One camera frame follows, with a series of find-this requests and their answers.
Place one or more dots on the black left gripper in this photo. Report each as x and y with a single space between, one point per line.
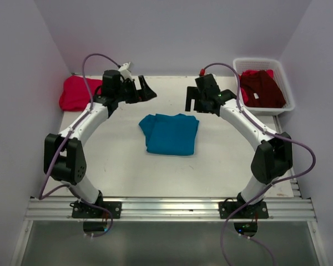
136 90

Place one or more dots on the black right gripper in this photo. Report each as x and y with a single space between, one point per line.
197 97

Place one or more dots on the blue t shirt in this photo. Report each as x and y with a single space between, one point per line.
170 135

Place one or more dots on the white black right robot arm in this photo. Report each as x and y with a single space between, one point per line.
272 157

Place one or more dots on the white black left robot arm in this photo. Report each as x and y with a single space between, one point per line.
64 159

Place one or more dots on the folded pink t shirt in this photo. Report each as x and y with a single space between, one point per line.
75 96

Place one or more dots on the dark red t shirt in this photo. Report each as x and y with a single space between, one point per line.
263 91

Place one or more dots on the white plastic laundry basket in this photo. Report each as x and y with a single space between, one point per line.
243 64

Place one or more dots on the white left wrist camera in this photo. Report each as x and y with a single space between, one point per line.
125 70

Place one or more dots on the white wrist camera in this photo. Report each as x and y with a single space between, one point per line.
203 72
125 70

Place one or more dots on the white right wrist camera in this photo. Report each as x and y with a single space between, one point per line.
203 72

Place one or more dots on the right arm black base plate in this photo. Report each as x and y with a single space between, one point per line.
229 205

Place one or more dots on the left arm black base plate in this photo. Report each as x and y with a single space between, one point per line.
107 209

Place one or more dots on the aluminium front rail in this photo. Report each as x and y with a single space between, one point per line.
175 209

